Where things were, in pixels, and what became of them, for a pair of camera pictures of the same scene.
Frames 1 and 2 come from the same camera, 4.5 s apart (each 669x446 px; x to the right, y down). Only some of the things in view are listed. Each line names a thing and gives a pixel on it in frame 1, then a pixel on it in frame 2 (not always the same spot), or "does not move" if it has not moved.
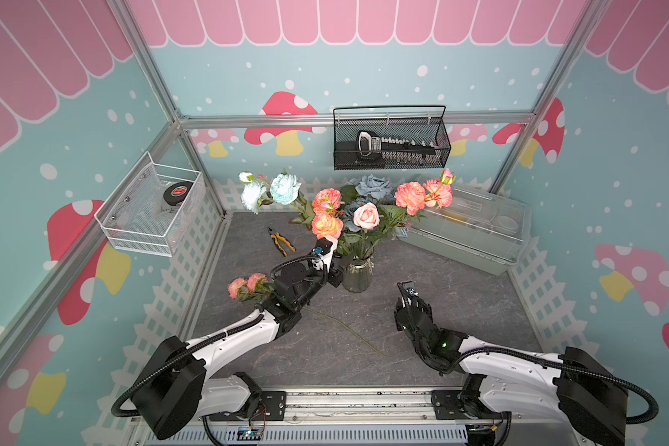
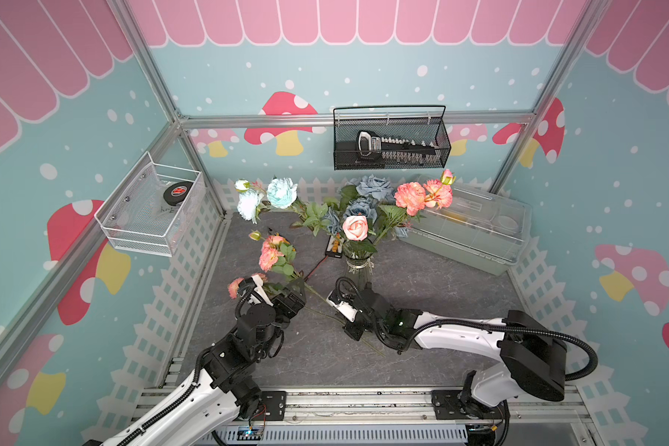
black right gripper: (400, 308) -> (349, 331)
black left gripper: (335, 277) -> (299, 302)
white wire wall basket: (152, 211) does not move
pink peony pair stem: (327, 221) -> (278, 254)
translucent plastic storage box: (478, 226) does not move
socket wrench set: (397, 150) does not move
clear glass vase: (359, 276) does not move
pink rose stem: (366, 216) -> (355, 229)
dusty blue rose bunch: (370, 189) does not move
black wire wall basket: (390, 137) does not move
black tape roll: (176, 192) does not move
